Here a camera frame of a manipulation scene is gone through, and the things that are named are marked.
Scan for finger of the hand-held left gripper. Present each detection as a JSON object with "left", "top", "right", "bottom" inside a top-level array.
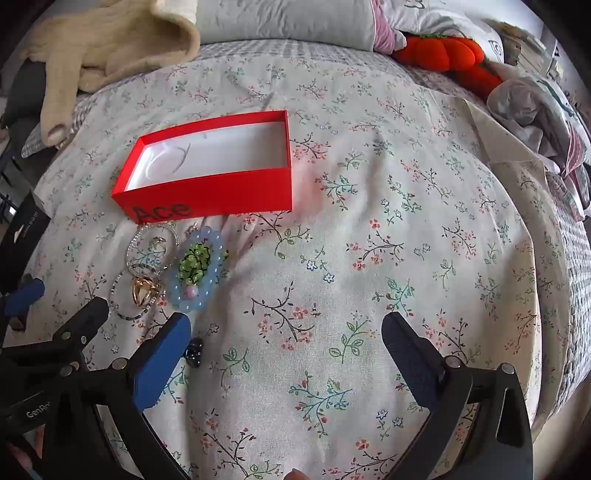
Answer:
[
  {"left": 0, "top": 277, "right": 46, "bottom": 331},
  {"left": 0, "top": 297, "right": 110, "bottom": 371}
]

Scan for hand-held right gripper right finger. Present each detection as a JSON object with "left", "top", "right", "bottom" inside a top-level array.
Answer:
[{"left": 381, "top": 311, "right": 534, "bottom": 480}]

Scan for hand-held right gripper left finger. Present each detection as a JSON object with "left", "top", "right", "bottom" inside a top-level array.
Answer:
[{"left": 39, "top": 312, "right": 193, "bottom": 480}]

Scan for black beaded ornament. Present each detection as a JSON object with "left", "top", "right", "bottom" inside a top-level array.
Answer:
[{"left": 183, "top": 338, "right": 205, "bottom": 368}]

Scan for large gold ring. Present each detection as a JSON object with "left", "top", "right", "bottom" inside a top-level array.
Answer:
[{"left": 130, "top": 276, "right": 162, "bottom": 308}]

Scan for crystal bead bracelet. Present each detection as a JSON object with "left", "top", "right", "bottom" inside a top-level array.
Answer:
[{"left": 110, "top": 224, "right": 182, "bottom": 320}]

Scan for green beaded ornament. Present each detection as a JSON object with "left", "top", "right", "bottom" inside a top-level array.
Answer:
[{"left": 178, "top": 244, "right": 217, "bottom": 284}]

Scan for blue bead bracelet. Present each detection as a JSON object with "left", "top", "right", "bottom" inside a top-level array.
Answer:
[{"left": 165, "top": 227, "right": 230, "bottom": 315}]

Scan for red cardboard box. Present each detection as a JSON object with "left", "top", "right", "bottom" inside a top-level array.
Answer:
[{"left": 111, "top": 110, "right": 294, "bottom": 225}]

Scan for black printed box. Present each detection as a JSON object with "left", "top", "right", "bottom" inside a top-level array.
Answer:
[{"left": 0, "top": 191, "right": 51, "bottom": 296}]

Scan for floral bed sheet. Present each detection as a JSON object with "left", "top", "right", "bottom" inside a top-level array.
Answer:
[{"left": 14, "top": 60, "right": 573, "bottom": 480}]

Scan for beige blanket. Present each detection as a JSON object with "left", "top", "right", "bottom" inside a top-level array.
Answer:
[{"left": 21, "top": 0, "right": 201, "bottom": 148}]

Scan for crumpled white cloth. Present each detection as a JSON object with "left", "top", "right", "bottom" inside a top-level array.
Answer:
[{"left": 487, "top": 74, "right": 591, "bottom": 177}]

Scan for orange pumpkin plush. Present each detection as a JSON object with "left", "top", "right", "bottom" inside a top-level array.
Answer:
[{"left": 392, "top": 33, "right": 504, "bottom": 100}]

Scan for pink striped cloth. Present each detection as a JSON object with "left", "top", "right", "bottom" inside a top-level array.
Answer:
[{"left": 372, "top": 0, "right": 409, "bottom": 54}]

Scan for stack of books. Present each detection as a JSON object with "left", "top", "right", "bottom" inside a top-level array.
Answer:
[{"left": 496, "top": 18, "right": 561, "bottom": 77}]

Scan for white printed pillow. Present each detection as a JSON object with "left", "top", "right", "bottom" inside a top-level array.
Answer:
[{"left": 383, "top": 0, "right": 509, "bottom": 61}]

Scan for grey pillow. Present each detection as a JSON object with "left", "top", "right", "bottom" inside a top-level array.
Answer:
[{"left": 194, "top": 0, "right": 384, "bottom": 52}]

